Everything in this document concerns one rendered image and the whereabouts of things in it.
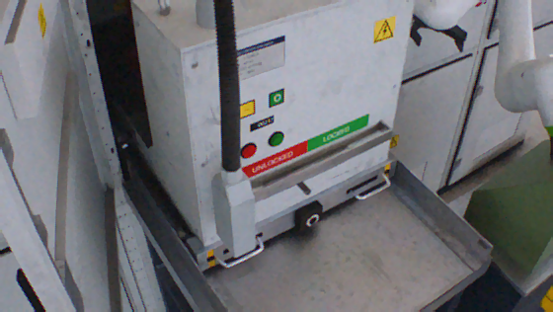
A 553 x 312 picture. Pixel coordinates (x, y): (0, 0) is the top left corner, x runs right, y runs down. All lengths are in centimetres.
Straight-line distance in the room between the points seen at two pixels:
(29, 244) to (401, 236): 90
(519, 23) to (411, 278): 75
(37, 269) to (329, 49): 63
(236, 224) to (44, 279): 42
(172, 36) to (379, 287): 68
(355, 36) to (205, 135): 33
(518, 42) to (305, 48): 73
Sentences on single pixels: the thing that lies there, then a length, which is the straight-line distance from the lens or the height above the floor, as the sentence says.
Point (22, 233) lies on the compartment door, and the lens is 58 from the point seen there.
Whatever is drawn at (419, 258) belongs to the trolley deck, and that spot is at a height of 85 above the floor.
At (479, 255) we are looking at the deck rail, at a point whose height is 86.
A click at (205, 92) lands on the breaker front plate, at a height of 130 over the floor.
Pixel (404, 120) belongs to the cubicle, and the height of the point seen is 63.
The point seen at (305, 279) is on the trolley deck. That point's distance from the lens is 119.
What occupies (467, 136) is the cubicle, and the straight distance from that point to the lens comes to 240.
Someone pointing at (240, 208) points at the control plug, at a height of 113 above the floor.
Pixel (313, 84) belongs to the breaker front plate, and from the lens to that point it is 102.
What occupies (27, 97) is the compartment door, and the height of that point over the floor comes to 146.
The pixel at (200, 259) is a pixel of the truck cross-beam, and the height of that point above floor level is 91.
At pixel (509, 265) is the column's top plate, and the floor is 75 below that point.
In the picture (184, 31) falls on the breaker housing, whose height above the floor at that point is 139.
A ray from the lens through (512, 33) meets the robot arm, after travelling 153.
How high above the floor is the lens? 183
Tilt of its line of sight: 43 degrees down
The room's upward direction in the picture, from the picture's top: 1 degrees clockwise
